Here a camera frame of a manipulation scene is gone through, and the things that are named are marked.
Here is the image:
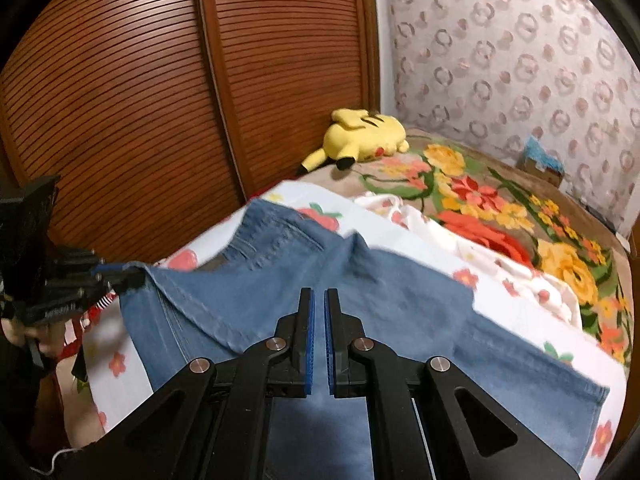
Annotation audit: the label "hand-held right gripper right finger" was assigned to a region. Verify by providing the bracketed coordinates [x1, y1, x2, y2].
[324, 287, 581, 480]

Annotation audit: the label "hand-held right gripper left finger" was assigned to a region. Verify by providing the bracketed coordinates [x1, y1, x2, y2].
[65, 287, 315, 480]

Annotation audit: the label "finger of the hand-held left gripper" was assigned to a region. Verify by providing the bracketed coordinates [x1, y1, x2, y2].
[50, 256, 147, 287]
[25, 281, 145, 330]

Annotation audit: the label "blue denim pants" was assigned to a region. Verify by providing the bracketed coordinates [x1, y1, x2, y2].
[120, 199, 612, 480]

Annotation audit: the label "person's left hand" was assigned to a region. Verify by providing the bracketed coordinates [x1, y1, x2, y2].
[22, 325, 66, 358]

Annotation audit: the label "red striped cloth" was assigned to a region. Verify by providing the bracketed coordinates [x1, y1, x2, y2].
[57, 292, 123, 361]

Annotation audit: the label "white strawberry print sheet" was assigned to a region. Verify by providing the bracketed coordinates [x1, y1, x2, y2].
[80, 180, 628, 476]

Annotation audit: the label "beige bed cover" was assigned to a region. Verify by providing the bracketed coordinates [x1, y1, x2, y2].
[50, 355, 108, 453]

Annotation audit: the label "brown louvred wooden wardrobe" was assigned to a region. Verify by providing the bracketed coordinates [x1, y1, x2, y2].
[0, 0, 381, 266]

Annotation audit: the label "yellow plush toy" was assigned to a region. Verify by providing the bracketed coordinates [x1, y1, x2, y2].
[301, 108, 410, 177]

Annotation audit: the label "floral plush blanket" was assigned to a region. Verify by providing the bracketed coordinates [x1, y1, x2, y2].
[300, 130, 633, 376]

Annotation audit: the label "small cardboard box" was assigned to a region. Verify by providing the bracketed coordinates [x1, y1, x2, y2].
[517, 152, 566, 187]

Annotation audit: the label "sheer circle print curtain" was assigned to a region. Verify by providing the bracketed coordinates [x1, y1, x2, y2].
[385, 0, 640, 241]

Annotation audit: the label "white cord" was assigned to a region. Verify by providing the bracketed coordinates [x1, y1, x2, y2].
[30, 444, 83, 476]

